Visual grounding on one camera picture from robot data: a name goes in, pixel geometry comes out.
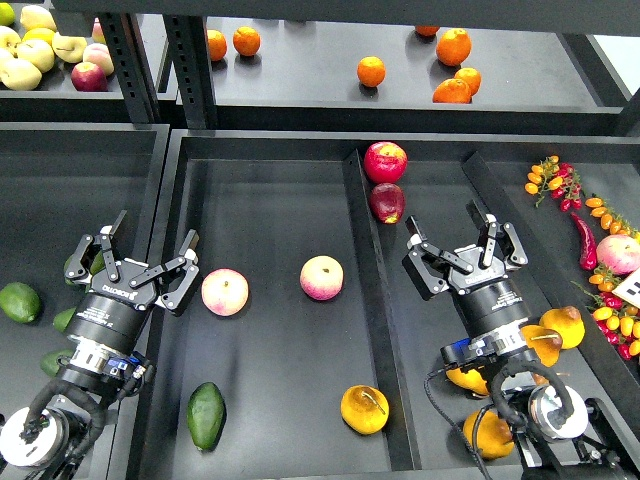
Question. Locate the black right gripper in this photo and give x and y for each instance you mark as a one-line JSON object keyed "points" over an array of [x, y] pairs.
{"points": [[483, 294]]}

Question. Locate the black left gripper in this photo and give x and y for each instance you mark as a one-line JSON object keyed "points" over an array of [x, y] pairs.
{"points": [[113, 312]]}

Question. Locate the dark green avocado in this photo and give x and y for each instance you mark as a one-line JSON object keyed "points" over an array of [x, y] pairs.
{"points": [[205, 415]]}

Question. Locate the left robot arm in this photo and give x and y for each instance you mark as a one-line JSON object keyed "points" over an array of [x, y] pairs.
{"points": [[51, 436]]}

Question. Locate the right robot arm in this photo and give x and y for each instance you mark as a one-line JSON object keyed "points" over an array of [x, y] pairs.
{"points": [[557, 433]]}

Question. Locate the green avocado beside upper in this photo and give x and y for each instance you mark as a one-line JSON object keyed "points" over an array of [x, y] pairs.
{"points": [[97, 264]]}

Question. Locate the green avocado lower left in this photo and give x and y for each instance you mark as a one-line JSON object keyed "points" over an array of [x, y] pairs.
{"points": [[62, 319]]}

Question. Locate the yellow pear with brown top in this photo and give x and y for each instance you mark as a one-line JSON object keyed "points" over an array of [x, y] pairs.
{"points": [[567, 321]]}

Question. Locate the yellow pear under gripper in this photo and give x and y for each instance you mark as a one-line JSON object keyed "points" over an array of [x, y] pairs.
{"points": [[470, 380]]}

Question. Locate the pink apple left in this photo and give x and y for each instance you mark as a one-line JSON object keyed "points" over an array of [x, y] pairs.
{"points": [[224, 292]]}

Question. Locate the pink apple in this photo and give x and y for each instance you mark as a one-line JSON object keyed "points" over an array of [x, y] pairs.
{"points": [[321, 277], [224, 292]]}

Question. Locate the dark red apple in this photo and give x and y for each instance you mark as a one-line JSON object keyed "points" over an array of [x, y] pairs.
{"points": [[387, 202]]}

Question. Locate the black left tray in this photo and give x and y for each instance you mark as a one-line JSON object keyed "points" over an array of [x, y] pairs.
{"points": [[59, 182]]}

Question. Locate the black tray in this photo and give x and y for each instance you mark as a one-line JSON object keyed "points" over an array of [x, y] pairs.
{"points": [[59, 182], [263, 204]]}

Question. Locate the red chili pepper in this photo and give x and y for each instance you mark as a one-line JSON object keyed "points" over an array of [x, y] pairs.
{"points": [[588, 257]]}

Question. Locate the bright red apple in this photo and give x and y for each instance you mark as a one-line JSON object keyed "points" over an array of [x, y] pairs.
{"points": [[385, 162]]}

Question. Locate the cherry tomato bunch upper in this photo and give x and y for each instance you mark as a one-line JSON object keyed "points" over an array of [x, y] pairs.
{"points": [[556, 180]]}

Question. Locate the cherry tomato bunch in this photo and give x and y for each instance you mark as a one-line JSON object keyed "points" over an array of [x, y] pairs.
{"points": [[556, 180], [617, 320]]}

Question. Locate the light green lime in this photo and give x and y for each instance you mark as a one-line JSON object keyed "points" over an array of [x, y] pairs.
{"points": [[20, 302]]}

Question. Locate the pink apple centre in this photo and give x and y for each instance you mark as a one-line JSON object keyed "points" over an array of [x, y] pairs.
{"points": [[321, 277]]}

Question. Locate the pink peach right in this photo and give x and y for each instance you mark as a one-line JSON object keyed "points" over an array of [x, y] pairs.
{"points": [[618, 253]]}

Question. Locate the cherry tomato bunch lower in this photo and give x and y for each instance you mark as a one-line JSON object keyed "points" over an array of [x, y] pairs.
{"points": [[617, 320]]}

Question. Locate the orange front right shelf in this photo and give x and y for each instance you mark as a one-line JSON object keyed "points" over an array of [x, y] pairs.
{"points": [[452, 91]]}

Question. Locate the white label card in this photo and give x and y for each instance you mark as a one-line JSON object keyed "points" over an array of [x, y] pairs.
{"points": [[629, 289]]}

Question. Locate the orange behind front orange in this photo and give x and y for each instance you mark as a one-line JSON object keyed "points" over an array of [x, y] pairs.
{"points": [[471, 76]]}

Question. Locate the black middle tray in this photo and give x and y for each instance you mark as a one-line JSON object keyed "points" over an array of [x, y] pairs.
{"points": [[263, 204]]}

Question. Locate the red apple on shelf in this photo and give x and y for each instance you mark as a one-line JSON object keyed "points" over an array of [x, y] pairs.
{"points": [[89, 77]]}

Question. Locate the orange on shelf centre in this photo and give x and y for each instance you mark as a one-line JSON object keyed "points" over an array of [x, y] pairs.
{"points": [[371, 71]]}

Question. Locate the large orange on shelf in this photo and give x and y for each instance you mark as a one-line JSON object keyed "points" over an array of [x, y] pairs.
{"points": [[454, 47]]}

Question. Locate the pale yellow apple front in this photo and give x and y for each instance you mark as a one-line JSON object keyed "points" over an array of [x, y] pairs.
{"points": [[20, 75]]}

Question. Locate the orange on shelf left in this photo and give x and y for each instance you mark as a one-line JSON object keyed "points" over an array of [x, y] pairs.
{"points": [[246, 41]]}

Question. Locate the black shelf post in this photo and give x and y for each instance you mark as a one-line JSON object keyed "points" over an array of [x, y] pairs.
{"points": [[124, 41]]}

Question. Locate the orange behind post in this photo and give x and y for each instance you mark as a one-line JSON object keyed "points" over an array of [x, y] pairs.
{"points": [[217, 45]]}

